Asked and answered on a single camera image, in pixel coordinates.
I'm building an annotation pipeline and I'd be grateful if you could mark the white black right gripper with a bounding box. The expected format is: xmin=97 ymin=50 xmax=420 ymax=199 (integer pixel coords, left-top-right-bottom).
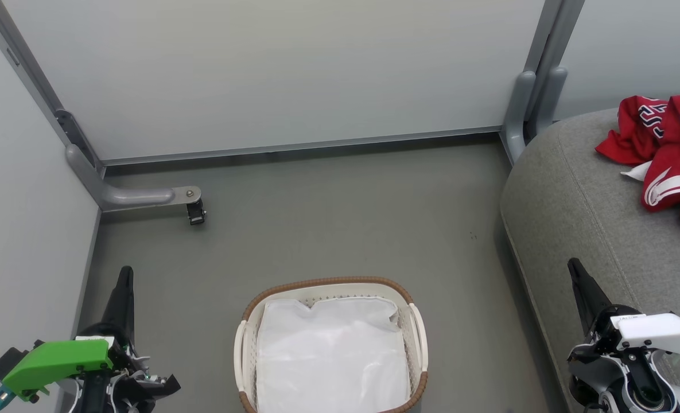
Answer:
xmin=566 ymin=258 xmax=680 ymax=396

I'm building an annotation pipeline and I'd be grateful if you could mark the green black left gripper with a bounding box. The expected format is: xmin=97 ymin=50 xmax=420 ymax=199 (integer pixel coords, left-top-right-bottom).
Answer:
xmin=0 ymin=265 xmax=181 ymax=413

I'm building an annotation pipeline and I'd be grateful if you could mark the white and red striped jersey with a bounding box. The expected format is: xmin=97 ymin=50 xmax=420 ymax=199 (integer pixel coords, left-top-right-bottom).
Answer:
xmin=621 ymin=142 xmax=680 ymax=282

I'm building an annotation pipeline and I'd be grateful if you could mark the red garment with white trim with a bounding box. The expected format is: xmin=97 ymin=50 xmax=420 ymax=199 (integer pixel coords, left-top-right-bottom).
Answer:
xmin=595 ymin=87 xmax=680 ymax=167

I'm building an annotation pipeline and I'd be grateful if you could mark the white laundry basket brown rim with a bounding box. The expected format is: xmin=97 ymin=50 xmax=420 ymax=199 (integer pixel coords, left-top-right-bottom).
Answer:
xmin=234 ymin=276 xmax=429 ymax=413

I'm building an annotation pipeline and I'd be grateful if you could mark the grey fabric sofa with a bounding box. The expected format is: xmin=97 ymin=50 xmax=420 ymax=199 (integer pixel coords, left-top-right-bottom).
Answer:
xmin=499 ymin=108 xmax=680 ymax=413

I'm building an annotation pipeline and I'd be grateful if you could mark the small black caster wheel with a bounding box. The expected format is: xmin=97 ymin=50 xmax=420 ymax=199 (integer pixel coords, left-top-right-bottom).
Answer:
xmin=186 ymin=198 xmax=207 ymax=226

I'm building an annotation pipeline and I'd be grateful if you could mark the grey double partition post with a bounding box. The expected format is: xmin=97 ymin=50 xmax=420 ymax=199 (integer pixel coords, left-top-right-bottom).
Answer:
xmin=500 ymin=0 xmax=586 ymax=166

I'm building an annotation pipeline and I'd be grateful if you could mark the grey slotted partition post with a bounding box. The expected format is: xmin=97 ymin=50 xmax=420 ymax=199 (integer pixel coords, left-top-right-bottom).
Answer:
xmin=0 ymin=0 xmax=106 ymax=180

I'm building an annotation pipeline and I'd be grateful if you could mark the grey partition base rail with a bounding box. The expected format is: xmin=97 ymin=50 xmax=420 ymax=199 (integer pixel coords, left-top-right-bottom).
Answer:
xmin=100 ymin=125 xmax=504 ymax=168

